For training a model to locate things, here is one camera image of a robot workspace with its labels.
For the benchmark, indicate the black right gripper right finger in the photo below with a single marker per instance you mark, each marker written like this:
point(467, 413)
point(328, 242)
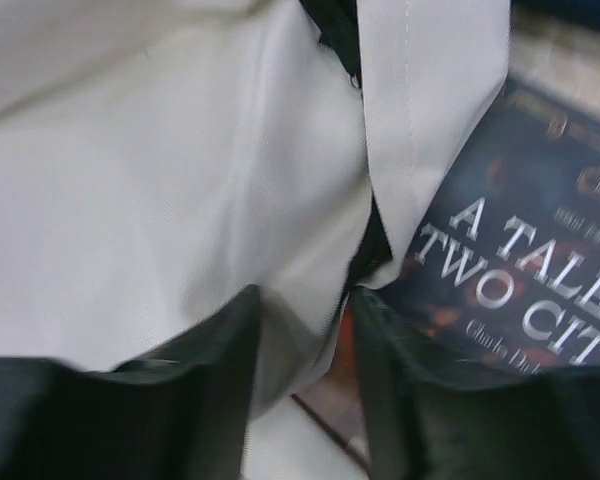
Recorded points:
point(432, 413)

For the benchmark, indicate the dark tale of two cities book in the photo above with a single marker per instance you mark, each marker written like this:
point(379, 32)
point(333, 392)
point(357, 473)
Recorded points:
point(505, 266)

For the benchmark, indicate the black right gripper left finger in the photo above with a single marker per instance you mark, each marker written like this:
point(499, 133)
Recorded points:
point(179, 411)

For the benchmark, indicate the cream canvas backpack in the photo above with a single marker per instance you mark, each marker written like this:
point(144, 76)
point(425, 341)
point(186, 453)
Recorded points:
point(158, 157)

